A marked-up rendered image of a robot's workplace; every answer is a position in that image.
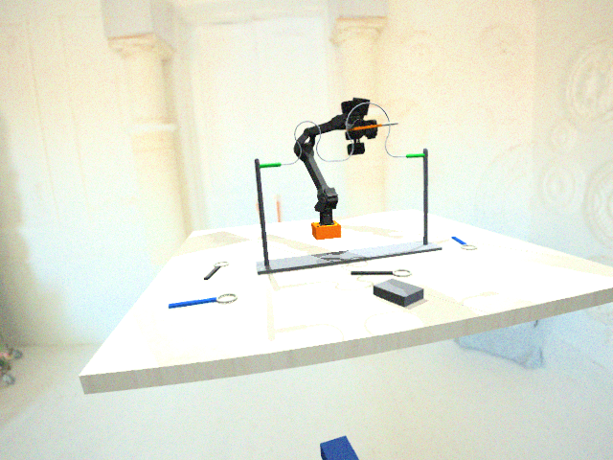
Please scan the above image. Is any grey ring with blue handle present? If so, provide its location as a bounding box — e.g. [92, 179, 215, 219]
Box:
[451, 237, 478, 249]
[168, 292, 238, 309]

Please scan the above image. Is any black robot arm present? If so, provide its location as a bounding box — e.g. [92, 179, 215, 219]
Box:
[297, 97, 378, 226]

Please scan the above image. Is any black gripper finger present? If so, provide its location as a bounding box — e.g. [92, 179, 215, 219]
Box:
[344, 130, 362, 140]
[343, 116, 361, 130]

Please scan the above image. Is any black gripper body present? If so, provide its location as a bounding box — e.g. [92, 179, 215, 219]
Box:
[341, 100, 365, 156]

